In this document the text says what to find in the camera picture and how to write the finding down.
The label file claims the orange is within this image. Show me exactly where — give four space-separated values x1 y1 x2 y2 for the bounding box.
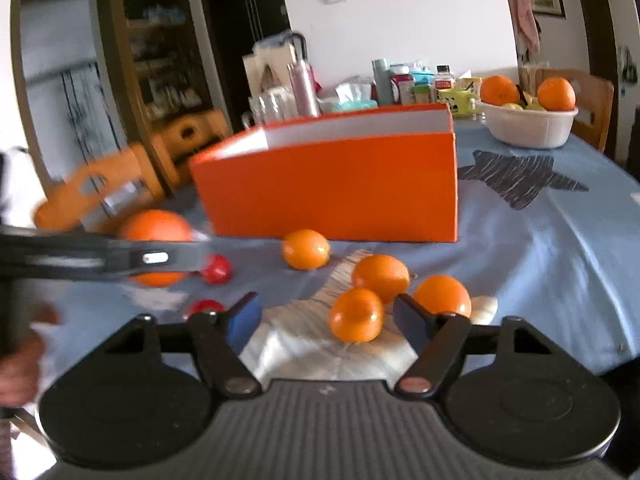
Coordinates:
480 75 521 106
352 255 410 304
413 275 472 318
281 229 331 271
537 77 576 112
117 209 193 288
329 287 385 344

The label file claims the person's left hand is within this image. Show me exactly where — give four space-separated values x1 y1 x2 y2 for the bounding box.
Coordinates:
0 328 46 408

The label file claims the red small fruit lower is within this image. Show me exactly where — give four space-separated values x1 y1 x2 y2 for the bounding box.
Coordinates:
183 298 226 320

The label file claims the red small fruit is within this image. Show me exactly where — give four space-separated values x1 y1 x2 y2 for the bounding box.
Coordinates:
200 254 233 285
183 298 226 320

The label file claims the white garlic bulb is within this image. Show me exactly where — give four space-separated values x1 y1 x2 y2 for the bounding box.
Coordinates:
470 296 499 325

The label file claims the red small fruit upper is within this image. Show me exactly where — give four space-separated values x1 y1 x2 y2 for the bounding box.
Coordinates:
200 254 233 285

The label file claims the wooden chair left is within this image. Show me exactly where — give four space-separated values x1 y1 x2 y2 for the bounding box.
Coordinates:
34 110 232 234

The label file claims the wooden chair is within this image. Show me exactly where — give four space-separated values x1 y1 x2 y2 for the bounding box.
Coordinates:
536 68 614 153
34 110 232 234

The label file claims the blue star tablecloth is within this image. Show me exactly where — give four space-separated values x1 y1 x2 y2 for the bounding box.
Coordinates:
46 122 639 382

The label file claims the orange cardboard box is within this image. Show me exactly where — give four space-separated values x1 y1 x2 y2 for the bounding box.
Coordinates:
189 104 458 243

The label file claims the wooden display cabinet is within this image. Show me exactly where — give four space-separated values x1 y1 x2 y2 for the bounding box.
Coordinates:
10 0 215 192

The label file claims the white fruit bowl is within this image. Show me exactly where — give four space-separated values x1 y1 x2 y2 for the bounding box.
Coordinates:
480 102 578 150

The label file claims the green cartoon mug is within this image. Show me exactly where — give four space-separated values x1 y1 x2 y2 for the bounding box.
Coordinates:
438 89 480 117

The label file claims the clear glass jar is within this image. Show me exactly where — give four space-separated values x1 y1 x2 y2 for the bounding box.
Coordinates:
241 87 298 130

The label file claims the small green lid jar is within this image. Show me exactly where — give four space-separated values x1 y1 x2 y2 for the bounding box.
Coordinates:
413 84 434 104

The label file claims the green pear in bowl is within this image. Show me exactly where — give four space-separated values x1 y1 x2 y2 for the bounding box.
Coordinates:
525 102 546 112

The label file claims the red label bottle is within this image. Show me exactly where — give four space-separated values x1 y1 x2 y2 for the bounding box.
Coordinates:
390 64 414 106

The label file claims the black cap white bottle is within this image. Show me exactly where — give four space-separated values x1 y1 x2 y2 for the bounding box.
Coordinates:
433 65 456 102

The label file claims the teal tissue box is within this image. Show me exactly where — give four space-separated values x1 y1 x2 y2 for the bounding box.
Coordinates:
318 79 378 115

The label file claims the pink thermos bottle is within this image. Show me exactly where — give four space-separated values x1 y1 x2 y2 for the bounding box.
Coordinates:
288 60 321 118

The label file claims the grey tall bottle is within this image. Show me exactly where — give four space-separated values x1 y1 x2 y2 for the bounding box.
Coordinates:
372 58 395 106

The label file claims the beige paper bag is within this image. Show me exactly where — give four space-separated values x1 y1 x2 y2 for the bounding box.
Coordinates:
243 44 296 96

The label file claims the wooden chair right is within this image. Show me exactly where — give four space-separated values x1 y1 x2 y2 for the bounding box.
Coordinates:
536 68 614 153

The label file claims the pink hanging cloth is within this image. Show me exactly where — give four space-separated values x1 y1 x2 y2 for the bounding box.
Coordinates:
508 0 540 56

